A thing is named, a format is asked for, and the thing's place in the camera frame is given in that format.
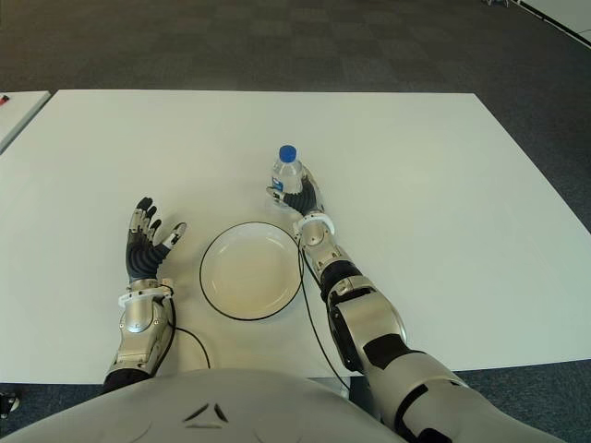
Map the white panel with black edge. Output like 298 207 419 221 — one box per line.
525 0 591 50

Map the clear water bottle blue cap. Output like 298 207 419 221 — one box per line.
267 144 306 210

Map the black caster wheel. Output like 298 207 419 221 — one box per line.
0 391 23 416

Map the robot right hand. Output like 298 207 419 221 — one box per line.
265 173 327 219

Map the white plate black rim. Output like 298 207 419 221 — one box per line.
199 221 306 320

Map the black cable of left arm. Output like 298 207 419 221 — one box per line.
159 285 213 370

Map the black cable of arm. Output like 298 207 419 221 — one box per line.
295 230 351 389
159 285 213 370

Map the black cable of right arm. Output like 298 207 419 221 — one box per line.
295 230 351 389

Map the white side table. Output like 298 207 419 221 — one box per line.
0 90 52 156

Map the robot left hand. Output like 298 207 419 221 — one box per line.
124 197 188 284

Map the grey robot torso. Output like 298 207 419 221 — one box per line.
0 367 393 443

